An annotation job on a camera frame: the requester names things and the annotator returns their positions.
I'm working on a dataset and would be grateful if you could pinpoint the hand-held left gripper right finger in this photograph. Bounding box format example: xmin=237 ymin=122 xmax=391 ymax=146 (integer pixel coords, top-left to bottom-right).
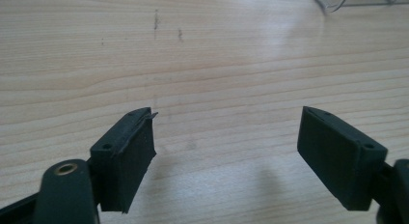
xmin=296 ymin=105 xmax=389 ymax=212

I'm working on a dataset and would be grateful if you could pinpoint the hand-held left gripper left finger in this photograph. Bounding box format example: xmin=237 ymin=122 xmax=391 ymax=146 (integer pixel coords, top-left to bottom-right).
xmin=89 ymin=106 xmax=159 ymax=214

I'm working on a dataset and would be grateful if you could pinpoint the metal wire rack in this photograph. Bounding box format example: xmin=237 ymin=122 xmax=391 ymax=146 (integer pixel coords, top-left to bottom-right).
xmin=308 ymin=0 xmax=409 ymax=14

